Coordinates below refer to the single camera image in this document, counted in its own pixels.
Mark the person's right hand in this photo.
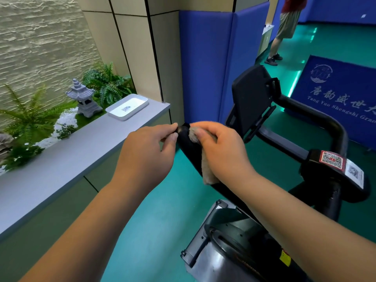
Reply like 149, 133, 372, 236
190, 121, 259, 190

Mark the person's left hand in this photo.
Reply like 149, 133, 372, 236
113, 122, 179, 199

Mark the grey cleaning cloth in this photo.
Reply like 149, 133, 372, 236
188, 127, 220, 186

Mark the black exercise bike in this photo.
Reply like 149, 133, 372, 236
185, 199, 235, 282

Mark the white plastic tray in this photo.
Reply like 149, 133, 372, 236
105, 94, 150, 121

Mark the black tablet holder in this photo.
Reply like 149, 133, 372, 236
225, 64, 309, 163

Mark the green moss mat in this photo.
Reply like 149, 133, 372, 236
29, 110, 108, 144

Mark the grey stone pagoda lantern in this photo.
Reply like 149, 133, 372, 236
65, 78, 103, 118

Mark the large bushy fern plant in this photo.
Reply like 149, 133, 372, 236
81, 61, 136, 109

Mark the small dark green shrub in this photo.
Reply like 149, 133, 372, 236
1, 143, 45, 171
55, 123, 78, 141

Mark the patch of white pebbles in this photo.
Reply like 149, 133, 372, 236
35, 108, 79, 150

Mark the pale hallway cabinet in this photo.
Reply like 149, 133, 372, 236
256, 23, 275, 62

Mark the slim green fern plant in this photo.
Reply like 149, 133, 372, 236
0, 84, 77, 144

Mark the long cabinet with grey top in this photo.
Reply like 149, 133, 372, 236
0, 98, 172, 282

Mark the grey stacked rock ornament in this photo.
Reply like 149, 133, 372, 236
0, 133, 15, 162

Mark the blue hotel banner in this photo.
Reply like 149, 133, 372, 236
286, 55, 376, 150

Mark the black exercise bike frame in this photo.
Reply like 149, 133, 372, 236
181, 149, 371, 282

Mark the blue wall pad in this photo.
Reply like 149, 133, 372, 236
179, 1, 271, 125

